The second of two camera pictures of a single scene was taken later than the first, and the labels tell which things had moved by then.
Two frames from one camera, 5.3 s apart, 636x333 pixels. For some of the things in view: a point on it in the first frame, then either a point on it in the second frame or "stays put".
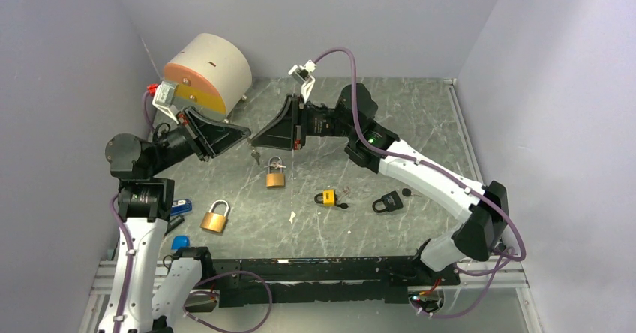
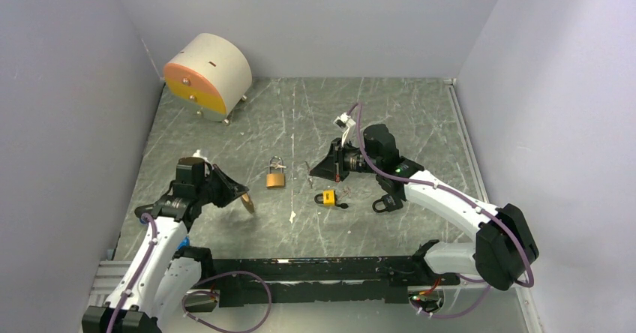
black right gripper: [288, 132] to [333, 166]
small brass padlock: [274, 179] stays put
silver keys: [256, 156] to [309, 177]
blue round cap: [180, 241] stays put
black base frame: [378, 279] stays put
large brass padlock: [215, 221] to [247, 202]
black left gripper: [217, 137] to [231, 190]
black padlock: [392, 202] stays put
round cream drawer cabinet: [213, 74] stays put
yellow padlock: [328, 198] stays put
